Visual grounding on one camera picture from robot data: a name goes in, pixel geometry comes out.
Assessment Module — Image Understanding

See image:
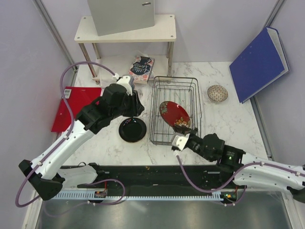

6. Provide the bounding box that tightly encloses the clear plastic sleeve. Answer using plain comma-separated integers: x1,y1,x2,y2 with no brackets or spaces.
96,50,147,89

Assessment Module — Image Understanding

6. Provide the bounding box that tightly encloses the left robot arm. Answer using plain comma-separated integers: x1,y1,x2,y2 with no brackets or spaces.
19,83,144,200

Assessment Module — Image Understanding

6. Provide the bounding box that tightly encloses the grey ring binder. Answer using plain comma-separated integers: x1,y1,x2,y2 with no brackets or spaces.
87,0,155,36

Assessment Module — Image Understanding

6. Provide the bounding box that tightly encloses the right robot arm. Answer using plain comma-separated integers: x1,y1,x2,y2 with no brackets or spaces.
172,125,305,203

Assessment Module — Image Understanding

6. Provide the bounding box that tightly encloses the black wire dish rack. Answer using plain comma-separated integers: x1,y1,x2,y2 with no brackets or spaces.
149,76,202,146

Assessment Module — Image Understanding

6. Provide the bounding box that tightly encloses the white cable duct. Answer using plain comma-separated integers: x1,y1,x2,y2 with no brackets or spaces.
52,188,246,201

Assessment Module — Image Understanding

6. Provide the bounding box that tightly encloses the brown patterned bowl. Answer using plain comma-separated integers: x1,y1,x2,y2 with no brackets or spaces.
207,85,228,102

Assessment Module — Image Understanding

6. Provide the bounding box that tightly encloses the dark brown plate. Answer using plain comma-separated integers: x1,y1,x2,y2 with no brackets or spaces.
159,101,191,129

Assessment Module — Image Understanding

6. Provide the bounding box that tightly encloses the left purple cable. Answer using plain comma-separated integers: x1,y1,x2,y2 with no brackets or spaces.
14,61,120,208

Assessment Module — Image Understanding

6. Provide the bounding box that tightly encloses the white shelf stand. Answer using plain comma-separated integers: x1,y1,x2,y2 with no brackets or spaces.
74,14,177,80

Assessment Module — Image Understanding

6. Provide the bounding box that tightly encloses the floral cover book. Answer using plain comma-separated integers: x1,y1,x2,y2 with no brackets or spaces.
128,55,155,84

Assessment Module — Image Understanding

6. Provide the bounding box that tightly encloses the blue ring binder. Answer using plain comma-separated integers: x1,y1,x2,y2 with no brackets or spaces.
229,27,290,104

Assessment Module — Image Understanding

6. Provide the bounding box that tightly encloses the red folder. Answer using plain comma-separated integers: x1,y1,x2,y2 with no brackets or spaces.
51,87,102,133

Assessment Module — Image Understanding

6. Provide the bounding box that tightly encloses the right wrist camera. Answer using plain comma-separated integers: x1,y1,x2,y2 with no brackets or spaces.
171,133,190,151

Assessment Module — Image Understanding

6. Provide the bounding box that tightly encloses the black plate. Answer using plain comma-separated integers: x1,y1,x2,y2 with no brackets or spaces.
119,117,147,143

